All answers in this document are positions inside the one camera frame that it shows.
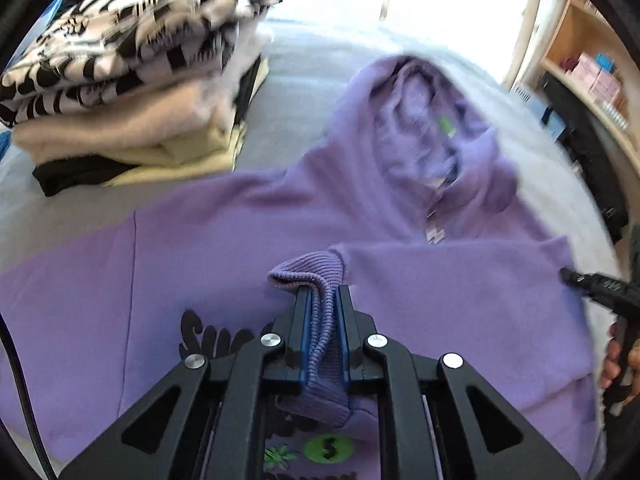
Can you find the pale yellow garment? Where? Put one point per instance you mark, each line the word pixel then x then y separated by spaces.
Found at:
pixel 200 155

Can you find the person's right hand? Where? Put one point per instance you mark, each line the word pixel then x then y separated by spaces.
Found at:
pixel 611 362

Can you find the wooden bookshelf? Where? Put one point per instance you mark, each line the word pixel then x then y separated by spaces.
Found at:
pixel 595 35

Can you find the beige curtain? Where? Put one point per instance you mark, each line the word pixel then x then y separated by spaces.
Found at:
pixel 530 20

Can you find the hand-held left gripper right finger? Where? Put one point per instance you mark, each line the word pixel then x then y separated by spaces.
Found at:
pixel 343 330

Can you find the purple hoodie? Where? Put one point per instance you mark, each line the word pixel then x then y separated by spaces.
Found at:
pixel 240 240

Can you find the white box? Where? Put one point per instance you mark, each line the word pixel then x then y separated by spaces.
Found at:
pixel 523 94

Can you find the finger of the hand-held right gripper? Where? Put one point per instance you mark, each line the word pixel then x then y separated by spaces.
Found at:
pixel 595 286

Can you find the row of pink boxes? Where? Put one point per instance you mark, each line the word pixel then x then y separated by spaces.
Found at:
pixel 597 77

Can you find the black white patterned garment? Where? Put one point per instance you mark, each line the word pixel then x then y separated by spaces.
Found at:
pixel 115 45

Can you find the small teal box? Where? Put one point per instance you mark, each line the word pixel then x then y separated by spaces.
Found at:
pixel 606 65

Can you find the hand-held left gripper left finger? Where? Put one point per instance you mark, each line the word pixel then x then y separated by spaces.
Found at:
pixel 306 330

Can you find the black floral garment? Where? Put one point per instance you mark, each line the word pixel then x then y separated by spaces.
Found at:
pixel 585 150

